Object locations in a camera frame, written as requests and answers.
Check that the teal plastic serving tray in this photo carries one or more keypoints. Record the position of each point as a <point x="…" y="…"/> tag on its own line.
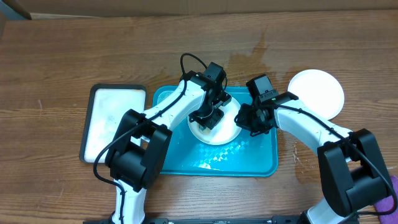
<point x="244" y="156"/>

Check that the white plate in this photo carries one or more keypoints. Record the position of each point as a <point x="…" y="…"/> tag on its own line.
<point x="320" y="92"/>
<point x="224" y="132"/>

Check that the green and yellow sponge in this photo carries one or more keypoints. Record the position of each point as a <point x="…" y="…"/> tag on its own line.
<point x="203" y="129"/>

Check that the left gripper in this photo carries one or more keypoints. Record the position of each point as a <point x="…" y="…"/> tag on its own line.
<point x="211" y="122"/>

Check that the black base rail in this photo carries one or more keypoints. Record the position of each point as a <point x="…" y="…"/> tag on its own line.
<point x="280" y="219"/>

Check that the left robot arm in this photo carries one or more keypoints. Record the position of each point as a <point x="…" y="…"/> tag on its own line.
<point x="137" y="153"/>

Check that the purple cloth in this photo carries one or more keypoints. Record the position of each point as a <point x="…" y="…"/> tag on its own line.
<point x="386" y="204"/>

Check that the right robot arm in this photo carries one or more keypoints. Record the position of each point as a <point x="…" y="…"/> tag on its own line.
<point x="352" y="170"/>

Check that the black tray with white liner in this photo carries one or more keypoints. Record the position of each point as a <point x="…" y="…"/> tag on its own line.
<point x="106" y="106"/>

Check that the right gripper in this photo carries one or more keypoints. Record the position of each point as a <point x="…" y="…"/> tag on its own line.
<point x="244" y="122"/>

